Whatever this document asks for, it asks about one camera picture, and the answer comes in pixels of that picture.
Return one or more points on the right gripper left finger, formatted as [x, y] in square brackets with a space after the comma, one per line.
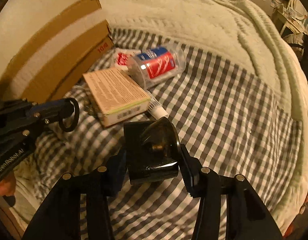
[59, 215]

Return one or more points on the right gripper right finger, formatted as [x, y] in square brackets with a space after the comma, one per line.
[247, 215]

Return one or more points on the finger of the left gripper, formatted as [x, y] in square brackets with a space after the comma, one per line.
[44, 114]
[15, 109]

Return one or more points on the black tape roll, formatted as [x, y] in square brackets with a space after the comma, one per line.
[151, 150]

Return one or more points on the white tube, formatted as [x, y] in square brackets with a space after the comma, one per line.
[155, 108]

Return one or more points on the clear jar red blue label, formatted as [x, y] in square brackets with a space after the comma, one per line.
[156, 65]

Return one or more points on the operator hand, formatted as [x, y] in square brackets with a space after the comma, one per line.
[8, 185]

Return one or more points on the brown cardboard box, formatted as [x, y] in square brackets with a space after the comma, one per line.
[57, 55]

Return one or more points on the tan printed paper box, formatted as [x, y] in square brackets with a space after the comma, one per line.
[115, 96]

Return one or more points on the white red sachet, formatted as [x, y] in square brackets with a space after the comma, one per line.
[121, 56]

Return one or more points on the cream knitted blanket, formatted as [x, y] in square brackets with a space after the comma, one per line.
[240, 31]

